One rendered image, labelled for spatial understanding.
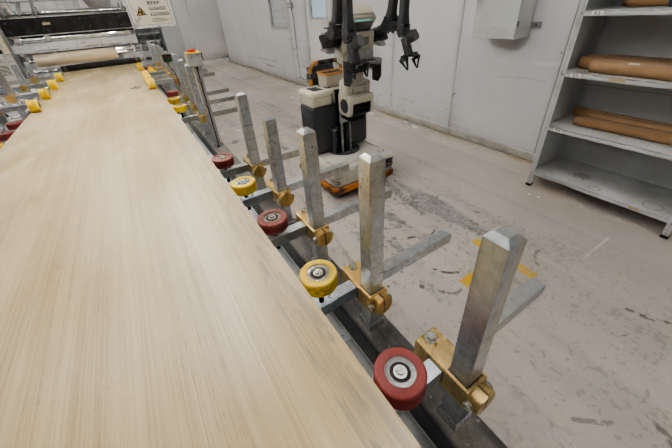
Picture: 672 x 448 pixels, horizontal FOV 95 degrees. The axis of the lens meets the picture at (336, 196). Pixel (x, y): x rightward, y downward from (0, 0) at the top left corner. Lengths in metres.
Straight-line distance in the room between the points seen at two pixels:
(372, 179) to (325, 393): 0.34
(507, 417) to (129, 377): 1.33
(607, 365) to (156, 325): 1.74
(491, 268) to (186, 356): 0.49
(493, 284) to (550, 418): 1.25
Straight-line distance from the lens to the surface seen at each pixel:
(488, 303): 0.46
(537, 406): 1.66
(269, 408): 0.54
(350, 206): 0.96
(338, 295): 0.74
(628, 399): 1.84
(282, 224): 0.83
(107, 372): 0.68
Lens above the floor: 1.38
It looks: 32 degrees down
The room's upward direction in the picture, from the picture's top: 4 degrees counter-clockwise
